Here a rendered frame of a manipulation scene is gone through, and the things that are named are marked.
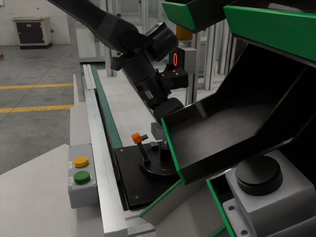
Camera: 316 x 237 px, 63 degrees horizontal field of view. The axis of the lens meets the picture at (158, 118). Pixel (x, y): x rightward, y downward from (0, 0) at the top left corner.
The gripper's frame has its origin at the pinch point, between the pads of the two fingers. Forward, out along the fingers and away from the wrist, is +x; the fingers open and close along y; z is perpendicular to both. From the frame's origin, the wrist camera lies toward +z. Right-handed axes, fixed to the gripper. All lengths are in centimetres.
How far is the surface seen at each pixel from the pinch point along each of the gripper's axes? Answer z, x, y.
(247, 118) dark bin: 6.6, -10.0, -28.3
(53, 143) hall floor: -104, 68, 195
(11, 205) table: -49.0, 0.8, 9.0
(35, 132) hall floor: -121, 58, 225
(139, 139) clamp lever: -9.1, 0.4, -1.0
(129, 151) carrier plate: -14.7, 8.1, 8.8
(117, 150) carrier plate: -17.4, 6.5, 10.3
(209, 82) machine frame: 36, 46, 79
